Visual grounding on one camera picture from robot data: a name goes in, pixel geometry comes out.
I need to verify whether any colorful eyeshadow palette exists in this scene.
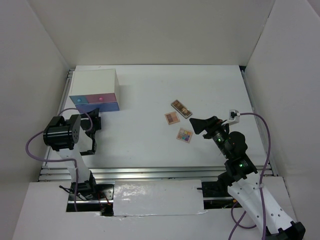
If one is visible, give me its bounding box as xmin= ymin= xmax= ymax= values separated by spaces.
xmin=176 ymin=127 xmax=193 ymax=143

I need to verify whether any long brown eyeshadow palette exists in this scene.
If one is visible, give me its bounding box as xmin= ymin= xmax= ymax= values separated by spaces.
xmin=170 ymin=99 xmax=193 ymax=119

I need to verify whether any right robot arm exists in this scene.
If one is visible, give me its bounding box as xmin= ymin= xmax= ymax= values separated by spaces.
xmin=189 ymin=110 xmax=306 ymax=240

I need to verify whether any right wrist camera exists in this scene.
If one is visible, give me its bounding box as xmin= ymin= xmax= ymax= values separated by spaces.
xmin=221 ymin=109 xmax=240 ymax=126

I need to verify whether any white foam board cover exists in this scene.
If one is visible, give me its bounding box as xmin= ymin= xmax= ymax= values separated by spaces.
xmin=113 ymin=179 xmax=205 ymax=217

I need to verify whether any pink drawer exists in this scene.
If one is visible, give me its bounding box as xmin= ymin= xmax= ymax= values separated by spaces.
xmin=85 ymin=93 xmax=117 ymax=104

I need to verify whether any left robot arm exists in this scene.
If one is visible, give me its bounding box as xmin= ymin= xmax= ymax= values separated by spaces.
xmin=43 ymin=108 xmax=102 ymax=200

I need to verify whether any dark blue drawer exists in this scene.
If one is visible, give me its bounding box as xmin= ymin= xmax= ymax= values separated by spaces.
xmin=75 ymin=102 xmax=120 ymax=113

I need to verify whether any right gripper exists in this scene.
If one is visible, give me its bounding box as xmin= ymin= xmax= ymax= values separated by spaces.
xmin=189 ymin=115 xmax=231 ymax=159

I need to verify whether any light blue drawer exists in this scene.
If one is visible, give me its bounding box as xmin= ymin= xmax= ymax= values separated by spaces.
xmin=69 ymin=95 xmax=89 ymax=106

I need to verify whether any white drawer cabinet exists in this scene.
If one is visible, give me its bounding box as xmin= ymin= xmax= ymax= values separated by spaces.
xmin=69 ymin=69 xmax=120 ymax=107

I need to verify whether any four pan eyeshadow palette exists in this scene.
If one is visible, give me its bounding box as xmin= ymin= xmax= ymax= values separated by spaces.
xmin=164 ymin=111 xmax=180 ymax=125

